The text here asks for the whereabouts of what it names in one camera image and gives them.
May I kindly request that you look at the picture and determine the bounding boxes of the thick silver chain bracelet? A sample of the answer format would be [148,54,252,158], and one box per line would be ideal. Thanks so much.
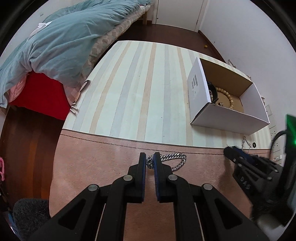
[146,152,187,172]

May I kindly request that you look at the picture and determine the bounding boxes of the white cardboard box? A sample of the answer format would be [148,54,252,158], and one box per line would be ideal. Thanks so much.
[187,57,269,136]

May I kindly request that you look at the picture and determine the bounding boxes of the dark fuzzy stool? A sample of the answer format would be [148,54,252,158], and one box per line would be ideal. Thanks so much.
[13,198,51,240]

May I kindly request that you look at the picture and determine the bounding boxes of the pink slippers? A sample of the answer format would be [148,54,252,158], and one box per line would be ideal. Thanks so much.
[0,158,5,181]

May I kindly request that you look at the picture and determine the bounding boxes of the striped pink table cloth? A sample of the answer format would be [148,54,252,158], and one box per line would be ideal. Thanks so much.
[49,41,270,217]

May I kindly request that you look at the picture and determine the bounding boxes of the bed with red base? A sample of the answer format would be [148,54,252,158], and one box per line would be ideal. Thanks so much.
[0,0,153,121]

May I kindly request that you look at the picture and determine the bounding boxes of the white door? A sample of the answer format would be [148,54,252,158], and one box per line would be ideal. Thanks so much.
[152,0,210,32]

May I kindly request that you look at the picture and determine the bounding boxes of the teal blue duvet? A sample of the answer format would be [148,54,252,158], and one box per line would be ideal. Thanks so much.
[0,0,152,109]

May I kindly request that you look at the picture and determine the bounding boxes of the white paper on duvet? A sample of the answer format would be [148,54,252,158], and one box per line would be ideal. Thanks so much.
[29,21,52,38]

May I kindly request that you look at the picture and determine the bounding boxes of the white wall power strip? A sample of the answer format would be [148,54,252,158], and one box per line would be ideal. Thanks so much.
[261,96,282,164]

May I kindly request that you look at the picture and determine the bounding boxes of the wooden bead bracelet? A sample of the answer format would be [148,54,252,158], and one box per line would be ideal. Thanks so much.
[209,86,235,110]

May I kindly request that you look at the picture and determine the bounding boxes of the black bangle bracelet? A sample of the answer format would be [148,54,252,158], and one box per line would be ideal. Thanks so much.
[207,81,219,105]

